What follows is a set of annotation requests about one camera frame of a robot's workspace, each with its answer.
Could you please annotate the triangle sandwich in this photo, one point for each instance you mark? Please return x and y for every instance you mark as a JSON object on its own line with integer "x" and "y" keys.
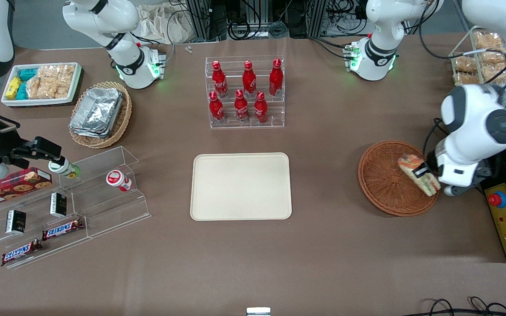
{"x": 409, "y": 163}

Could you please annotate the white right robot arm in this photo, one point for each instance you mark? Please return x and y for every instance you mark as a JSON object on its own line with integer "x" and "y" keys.
{"x": 121, "y": 26}

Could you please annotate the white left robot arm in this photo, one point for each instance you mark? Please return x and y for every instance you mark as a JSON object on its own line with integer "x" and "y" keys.
{"x": 468, "y": 114}

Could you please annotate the brown wicker basket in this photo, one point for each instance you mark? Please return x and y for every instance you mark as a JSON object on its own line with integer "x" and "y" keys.
{"x": 380, "y": 184}

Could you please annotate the aluminium foil tray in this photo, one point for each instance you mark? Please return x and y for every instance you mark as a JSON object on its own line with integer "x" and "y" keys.
{"x": 87, "y": 134}
{"x": 97, "y": 109}

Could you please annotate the white rectangular snack tray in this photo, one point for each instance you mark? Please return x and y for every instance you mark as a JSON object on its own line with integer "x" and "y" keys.
{"x": 42, "y": 102}

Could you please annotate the light wicker basket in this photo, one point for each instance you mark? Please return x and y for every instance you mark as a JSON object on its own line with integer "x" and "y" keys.
{"x": 123, "y": 118}

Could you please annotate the beige plastic tray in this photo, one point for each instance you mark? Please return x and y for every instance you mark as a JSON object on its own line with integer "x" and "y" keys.
{"x": 240, "y": 186}

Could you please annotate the green label white-capped bottle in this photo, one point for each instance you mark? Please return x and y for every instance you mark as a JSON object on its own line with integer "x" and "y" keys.
{"x": 62, "y": 167}

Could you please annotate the red tartan cookie box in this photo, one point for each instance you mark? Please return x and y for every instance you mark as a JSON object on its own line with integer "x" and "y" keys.
{"x": 16, "y": 186}

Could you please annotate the teal snack pack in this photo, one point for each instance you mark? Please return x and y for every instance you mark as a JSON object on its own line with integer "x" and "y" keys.
{"x": 28, "y": 73}
{"x": 22, "y": 91}

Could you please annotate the yellow snack pack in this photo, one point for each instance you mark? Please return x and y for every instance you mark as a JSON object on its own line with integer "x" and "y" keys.
{"x": 13, "y": 87}

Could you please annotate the clear bag rice crackers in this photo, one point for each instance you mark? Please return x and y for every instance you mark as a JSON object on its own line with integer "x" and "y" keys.
{"x": 62, "y": 77}
{"x": 40, "y": 87}

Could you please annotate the small black box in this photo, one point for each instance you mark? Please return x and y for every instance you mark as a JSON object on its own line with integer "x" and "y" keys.
{"x": 58, "y": 205}
{"x": 16, "y": 221}

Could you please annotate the red-capped small bottle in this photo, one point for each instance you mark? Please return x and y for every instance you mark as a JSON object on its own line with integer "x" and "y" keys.
{"x": 116, "y": 179}

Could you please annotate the snickers chocolate bar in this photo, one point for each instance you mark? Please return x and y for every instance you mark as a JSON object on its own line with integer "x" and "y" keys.
{"x": 20, "y": 252}
{"x": 62, "y": 229}

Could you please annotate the wrapped bread pack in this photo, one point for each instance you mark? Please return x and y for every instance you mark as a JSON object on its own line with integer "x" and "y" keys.
{"x": 464, "y": 78}
{"x": 494, "y": 74}
{"x": 492, "y": 58}
{"x": 489, "y": 41}
{"x": 464, "y": 64}

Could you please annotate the clear acrylic stepped shelf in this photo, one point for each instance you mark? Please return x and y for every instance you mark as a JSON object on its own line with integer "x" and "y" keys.
{"x": 112, "y": 210}
{"x": 37, "y": 252}

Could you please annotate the clear acrylic bottle rack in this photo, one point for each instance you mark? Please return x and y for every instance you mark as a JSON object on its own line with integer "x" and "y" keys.
{"x": 279, "y": 118}

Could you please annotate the white crumpled cloth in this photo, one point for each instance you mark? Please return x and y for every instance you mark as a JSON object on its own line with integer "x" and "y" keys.
{"x": 160, "y": 22}

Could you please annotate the red cola bottle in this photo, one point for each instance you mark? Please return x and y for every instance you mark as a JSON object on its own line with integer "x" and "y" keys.
{"x": 219, "y": 81}
{"x": 216, "y": 109}
{"x": 249, "y": 81}
{"x": 260, "y": 109}
{"x": 276, "y": 81}
{"x": 241, "y": 107}

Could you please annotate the aluminium frame post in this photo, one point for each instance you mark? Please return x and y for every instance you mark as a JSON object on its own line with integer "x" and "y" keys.
{"x": 200, "y": 19}

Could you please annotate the silver metal bracket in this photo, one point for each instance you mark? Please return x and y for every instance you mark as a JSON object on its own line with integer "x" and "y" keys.
{"x": 258, "y": 311}

